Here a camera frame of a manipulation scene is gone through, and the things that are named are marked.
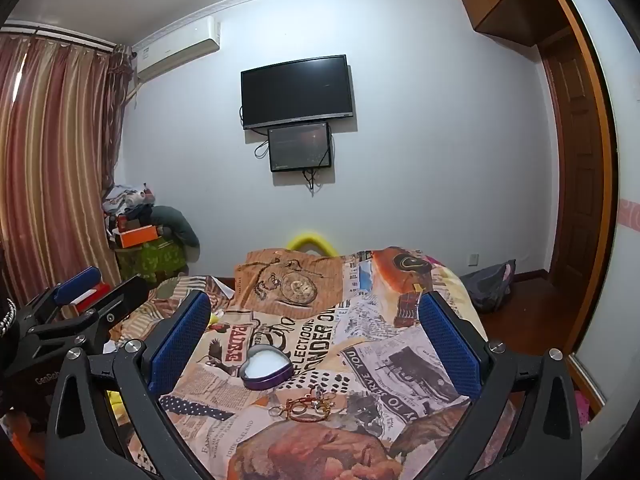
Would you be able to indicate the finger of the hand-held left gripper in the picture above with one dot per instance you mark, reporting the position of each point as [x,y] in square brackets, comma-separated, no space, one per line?
[77,285]
[125,296]

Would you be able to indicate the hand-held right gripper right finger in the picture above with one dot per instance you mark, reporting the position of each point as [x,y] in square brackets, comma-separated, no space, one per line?
[450,347]

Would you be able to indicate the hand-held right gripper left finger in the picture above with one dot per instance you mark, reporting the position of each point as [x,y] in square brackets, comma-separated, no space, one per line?
[179,347]

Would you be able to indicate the white plate purple rim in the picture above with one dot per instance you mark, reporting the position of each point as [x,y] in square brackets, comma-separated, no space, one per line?
[266,367]

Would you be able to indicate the green patterned cloth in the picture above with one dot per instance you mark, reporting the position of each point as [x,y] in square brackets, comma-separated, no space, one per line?
[150,260]

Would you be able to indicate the orange box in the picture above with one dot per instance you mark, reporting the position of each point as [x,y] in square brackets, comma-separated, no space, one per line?
[141,236]

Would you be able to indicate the dark bag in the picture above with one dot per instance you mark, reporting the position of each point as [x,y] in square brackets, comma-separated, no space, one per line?
[487,285]

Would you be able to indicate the grey-green cloth bundle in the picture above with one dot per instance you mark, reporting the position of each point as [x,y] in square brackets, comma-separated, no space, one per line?
[175,230]

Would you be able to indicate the pile of clothes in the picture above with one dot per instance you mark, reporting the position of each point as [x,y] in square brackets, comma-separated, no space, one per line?
[127,202]

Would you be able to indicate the printed blanket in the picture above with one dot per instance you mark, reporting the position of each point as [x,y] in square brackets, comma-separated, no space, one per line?
[350,340]

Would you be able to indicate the striped brown curtain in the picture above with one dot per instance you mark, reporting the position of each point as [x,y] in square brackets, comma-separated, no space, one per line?
[50,160]

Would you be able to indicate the pink cloth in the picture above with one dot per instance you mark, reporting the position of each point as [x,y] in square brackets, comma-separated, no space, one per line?
[584,407]

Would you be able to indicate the yellow cushion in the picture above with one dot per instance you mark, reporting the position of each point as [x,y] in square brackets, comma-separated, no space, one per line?
[312,240]

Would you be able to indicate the brown wooden door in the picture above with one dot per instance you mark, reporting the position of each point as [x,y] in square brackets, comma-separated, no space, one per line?
[575,170]

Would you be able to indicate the curtain rod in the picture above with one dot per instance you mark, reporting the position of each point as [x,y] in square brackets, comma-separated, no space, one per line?
[60,37]

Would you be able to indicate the white air conditioner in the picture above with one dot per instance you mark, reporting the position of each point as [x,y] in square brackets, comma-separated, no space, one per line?
[177,50]

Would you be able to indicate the brown wooden overhead cabinet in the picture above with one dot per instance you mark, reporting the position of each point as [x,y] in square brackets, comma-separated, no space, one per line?
[505,0]

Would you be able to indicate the white wall socket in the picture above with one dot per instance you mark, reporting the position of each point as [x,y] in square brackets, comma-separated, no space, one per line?
[473,260]

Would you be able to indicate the small black wall monitor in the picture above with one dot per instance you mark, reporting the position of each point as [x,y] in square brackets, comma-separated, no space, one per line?
[300,146]

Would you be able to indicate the black wall television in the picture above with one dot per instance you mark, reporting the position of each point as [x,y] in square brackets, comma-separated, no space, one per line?
[297,91]

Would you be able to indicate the orange wooden door frame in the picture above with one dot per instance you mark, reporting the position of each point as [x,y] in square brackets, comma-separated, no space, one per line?
[602,110]

